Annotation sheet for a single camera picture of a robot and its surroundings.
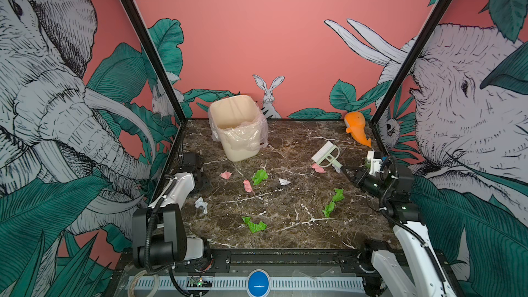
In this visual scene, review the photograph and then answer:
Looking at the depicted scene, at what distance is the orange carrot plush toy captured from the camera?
1126 mm

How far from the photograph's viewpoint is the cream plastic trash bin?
834 mm

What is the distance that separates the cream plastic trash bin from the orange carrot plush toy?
0.51 meters
